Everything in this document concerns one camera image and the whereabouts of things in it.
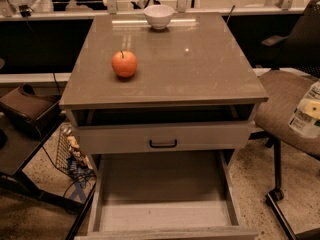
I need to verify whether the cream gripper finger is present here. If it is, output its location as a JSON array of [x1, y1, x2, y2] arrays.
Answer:
[[304, 99, 320, 119]]

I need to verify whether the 7up soda can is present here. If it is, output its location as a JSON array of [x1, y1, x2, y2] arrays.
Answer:
[[288, 81, 320, 138]]

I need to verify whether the grey drawer cabinet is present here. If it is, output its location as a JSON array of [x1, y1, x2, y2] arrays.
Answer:
[[58, 11, 270, 172]]

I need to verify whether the open middle drawer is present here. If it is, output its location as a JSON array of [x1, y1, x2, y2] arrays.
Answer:
[[74, 151, 258, 240]]

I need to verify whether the brown fabric office chair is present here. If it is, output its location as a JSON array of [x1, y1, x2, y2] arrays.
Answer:
[[255, 0, 320, 240]]

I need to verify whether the white bowl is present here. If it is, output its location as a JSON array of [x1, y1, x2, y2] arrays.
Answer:
[[143, 5, 174, 30]]

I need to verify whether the red apple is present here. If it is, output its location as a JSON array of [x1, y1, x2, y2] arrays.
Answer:
[[111, 50, 138, 78]]

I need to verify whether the brown box on table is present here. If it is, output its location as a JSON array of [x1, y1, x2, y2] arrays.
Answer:
[[0, 84, 61, 139]]

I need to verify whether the dark side table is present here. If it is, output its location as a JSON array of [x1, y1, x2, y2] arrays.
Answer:
[[0, 114, 96, 240]]

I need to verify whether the closed top drawer black handle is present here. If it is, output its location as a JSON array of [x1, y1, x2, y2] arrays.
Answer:
[[73, 121, 253, 155]]

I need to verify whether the black cable on floor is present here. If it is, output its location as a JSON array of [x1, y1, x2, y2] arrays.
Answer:
[[41, 143, 98, 215]]

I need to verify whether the wire basket with items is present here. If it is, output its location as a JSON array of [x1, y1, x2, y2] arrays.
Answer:
[[55, 123, 90, 176]]

